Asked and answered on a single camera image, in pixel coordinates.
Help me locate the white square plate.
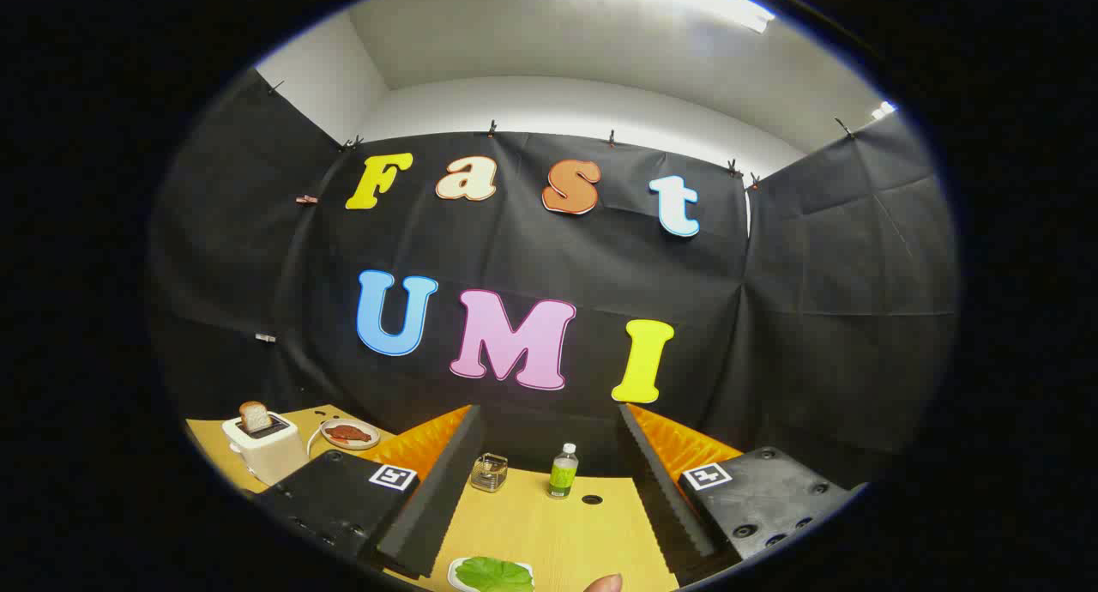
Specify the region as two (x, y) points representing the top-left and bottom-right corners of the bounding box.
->
(447, 557), (535, 592)

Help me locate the round plate with meat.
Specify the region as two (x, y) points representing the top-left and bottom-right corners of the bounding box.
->
(320, 418), (381, 451)

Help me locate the green lettuce leaf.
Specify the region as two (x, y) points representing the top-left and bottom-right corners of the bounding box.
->
(455, 556), (534, 592)

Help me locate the row of black clips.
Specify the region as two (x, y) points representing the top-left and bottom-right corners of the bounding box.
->
(268, 79), (855, 190)

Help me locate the green label drink bottle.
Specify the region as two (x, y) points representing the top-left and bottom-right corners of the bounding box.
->
(547, 443), (580, 500)

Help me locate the metal wire utensil holder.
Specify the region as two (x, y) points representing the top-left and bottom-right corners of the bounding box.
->
(470, 453), (509, 493)

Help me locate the white toaster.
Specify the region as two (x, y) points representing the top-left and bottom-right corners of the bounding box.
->
(221, 412), (310, 487)

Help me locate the black backdrop cloth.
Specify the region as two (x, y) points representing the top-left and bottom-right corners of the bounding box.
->
(146, 67), (960, 490)

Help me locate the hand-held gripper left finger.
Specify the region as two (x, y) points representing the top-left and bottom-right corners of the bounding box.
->
(256, 405), (490, 579)

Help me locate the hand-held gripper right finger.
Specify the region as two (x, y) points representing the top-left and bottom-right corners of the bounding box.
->
(616, 402), (869, 588)

